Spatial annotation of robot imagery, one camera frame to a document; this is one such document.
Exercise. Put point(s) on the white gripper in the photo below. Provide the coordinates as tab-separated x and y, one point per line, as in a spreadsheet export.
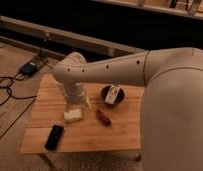
75	94

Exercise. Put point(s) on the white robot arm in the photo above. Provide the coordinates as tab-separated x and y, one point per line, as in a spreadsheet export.
171	116

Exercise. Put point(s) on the white sponge block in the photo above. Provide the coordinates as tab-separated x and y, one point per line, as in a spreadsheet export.
73	115

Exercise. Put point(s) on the black remote control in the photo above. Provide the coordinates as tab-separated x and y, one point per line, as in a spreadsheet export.
54	137

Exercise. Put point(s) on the wooden table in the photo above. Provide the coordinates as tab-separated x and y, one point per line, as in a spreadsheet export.
88	134

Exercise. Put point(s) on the white packet in bowl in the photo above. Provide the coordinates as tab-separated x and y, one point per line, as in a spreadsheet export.
112	94

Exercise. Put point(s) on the dark round bowl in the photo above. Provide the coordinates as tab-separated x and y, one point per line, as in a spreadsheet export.
119	98

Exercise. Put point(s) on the black power adapter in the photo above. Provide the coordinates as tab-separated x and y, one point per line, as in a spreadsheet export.
28	69

